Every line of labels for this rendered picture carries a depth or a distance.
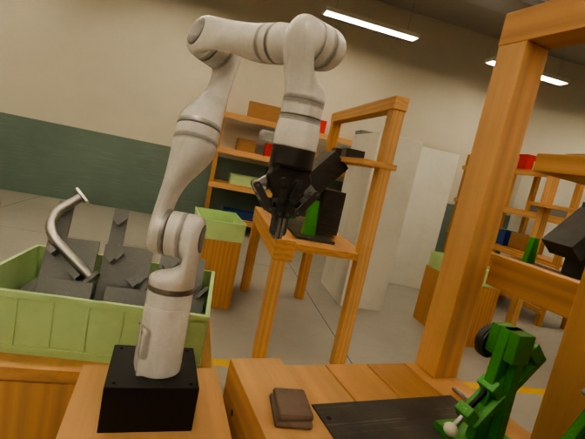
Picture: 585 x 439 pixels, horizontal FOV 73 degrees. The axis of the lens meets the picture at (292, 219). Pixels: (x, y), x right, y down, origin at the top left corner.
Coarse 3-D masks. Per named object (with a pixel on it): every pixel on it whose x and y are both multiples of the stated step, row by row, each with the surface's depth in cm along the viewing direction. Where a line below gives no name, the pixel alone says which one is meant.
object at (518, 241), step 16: (528, 160) 581; (464, 176) 714; (544, 176) 538; (576, 192) 492; (512, 208) 591; (528, 208) 616; (576, 208) 493; (496, 240) 614; (512, 240) 589; (512, 256) 630; (544, 256) 565; (560, 256) 501; (528, 304) 527
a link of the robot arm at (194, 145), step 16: (176, 128) 81; (192, 128) 79; (208, 128) 80; (176, 144) 79; (192, 144) 79; (208, 144) 80; (176, 160) 78; (192, 160) 79; (208, 160) 82; (176, 176) 79; (192, 176) 81; (160, 192) 78; (176, 192) 80; (160, 208) 77; (160, 224) 76; (160, 240) 76
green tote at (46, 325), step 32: (32, 256) 133; (0, 288) 99; (0, 320) 100; (32, 320) 102; (64, 320) 103; (96, 320) 104; (128, 320) 105; (192, 320) 108; (32, 352) 103; (64, 352) 104; (96, 352) 106
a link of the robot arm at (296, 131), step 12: (288, 120) 64; (300, 120) 63; (312, 120) 64; (264, 132) 70; (276, 132) 66; (288, 132) 64; (300, 132) 64; (312, 132) 64; (288, 144) 64; (300, 144) 64; (312, 144) 65
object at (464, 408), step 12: (540, 348) 83; (540, 360) 84; (528, 372) 84; (480, 384) 84; (480, 396) 83; (492, 396) 83; (504, 396) 83; (456, 408) 83; (468, 408) 82; (480, 408) 83; (492, 408) 82; (468, 420) 81; (480, 420) 82
